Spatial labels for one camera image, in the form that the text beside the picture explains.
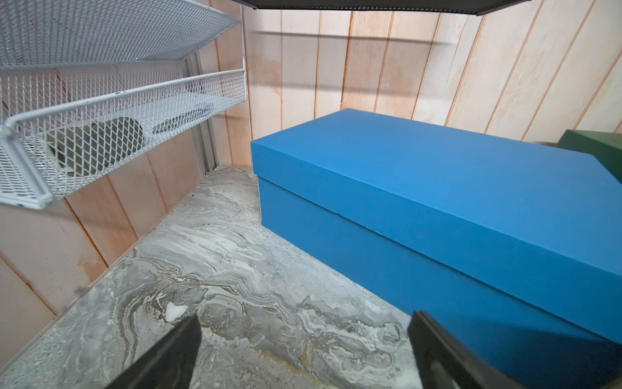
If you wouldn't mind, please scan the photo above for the white wire mesh shelf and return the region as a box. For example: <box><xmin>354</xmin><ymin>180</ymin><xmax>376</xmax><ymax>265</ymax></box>
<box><xmin>1</xmin><ymin>1</ymin><xmax>248</xmax><ymax>210</ymax></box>

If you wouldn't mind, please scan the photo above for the green shoebox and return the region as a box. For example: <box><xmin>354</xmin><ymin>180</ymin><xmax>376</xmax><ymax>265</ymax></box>
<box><xmin>557</xmin><ymin>130</ymin><xmax>622</xmax><ymax>182</ymax></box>

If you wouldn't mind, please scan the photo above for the black wire mesh basket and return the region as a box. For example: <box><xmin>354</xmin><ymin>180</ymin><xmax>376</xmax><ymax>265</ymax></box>
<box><xmin>236</xmin><ymin>0</ymin><xmax>527</xmax><ymax>16</ymax></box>

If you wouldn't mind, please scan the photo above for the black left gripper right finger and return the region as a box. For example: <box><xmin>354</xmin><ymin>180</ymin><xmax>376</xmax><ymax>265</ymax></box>
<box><xmin>408</xmin><ymin>311</ymin><xmax>522</xmax><ymax>388</ymax></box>

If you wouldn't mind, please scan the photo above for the blue shoebox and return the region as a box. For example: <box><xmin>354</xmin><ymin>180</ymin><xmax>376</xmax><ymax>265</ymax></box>
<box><xmin>251</xmin><ymin>110</ymin><xmax>621</xmax><ymax>388</ymax></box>

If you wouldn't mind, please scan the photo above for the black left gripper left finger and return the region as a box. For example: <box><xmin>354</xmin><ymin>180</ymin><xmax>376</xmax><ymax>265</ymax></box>
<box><xmin>107</xmin><ymin>314</ymin><xmax>201</xmax><ymax>388</ymax></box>

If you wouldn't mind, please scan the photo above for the grey item in shelf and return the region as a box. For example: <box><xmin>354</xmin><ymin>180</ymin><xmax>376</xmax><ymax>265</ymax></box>
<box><xmin>44</xmin><ymin>117</ymin><xmax>145</xmax><ymax>177</ymax></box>

